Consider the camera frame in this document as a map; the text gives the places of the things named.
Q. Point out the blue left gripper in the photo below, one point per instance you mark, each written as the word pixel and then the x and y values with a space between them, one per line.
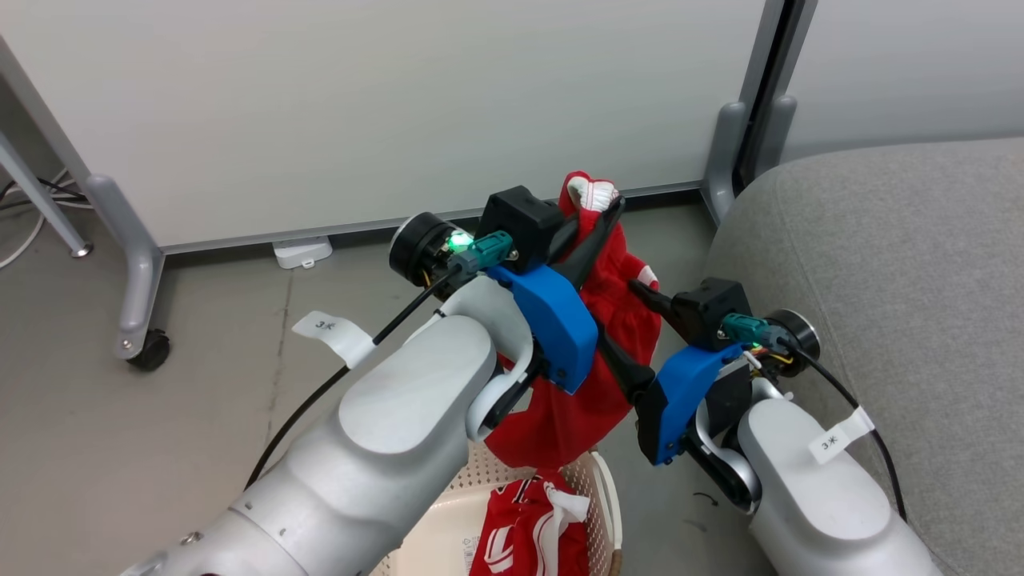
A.
pixel 556 320

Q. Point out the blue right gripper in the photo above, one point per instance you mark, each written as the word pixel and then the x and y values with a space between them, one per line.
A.
pixel 676 400

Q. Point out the red garment with white cuffs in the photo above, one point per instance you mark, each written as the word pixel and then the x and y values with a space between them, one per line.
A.
pixel 560 424

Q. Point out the red garment with white print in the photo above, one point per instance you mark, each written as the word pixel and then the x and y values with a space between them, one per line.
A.
pixel 520 536

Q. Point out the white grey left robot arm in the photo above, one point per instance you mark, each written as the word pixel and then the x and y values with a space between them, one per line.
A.
pixel 384 448

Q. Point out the white perforated laundry basket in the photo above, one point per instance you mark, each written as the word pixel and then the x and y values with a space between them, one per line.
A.
pixel 432 528

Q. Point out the wide white partition panel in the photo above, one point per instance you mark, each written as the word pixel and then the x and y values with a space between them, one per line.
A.
pixel 400 104

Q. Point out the grey fabric sofa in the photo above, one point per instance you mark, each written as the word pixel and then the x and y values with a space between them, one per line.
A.
pixel 896 264

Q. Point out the small white plastic box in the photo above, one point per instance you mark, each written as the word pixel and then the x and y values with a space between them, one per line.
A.
pixel 302 252

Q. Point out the narrow white partition panel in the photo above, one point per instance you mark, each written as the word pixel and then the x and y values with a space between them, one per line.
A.
pixel 920 64

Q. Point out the black caster wheel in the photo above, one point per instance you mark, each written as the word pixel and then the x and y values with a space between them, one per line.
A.
pixel 150 350

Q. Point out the white power strip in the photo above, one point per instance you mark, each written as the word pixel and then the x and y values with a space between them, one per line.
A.
pixel 48 188

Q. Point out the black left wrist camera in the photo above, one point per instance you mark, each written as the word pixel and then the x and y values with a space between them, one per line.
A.
pixel 520 220

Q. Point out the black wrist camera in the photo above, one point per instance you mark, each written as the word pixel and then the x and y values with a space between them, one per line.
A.
pixel 520 220
pixel 712 308

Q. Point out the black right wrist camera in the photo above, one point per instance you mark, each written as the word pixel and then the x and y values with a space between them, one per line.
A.
pixel 712 308

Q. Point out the teal left camera connector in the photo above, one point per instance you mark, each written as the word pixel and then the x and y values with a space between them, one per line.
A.
pixel 488 250

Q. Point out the teal camera connector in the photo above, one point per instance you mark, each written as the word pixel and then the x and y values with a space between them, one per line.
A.
pixel 744 326
pixel 488 250

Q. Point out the teal right camera connector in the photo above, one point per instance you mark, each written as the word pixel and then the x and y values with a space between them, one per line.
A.
pixel 744 326

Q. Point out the grey metal desk frame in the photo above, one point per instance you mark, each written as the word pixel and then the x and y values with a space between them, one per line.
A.
pixel 40 196

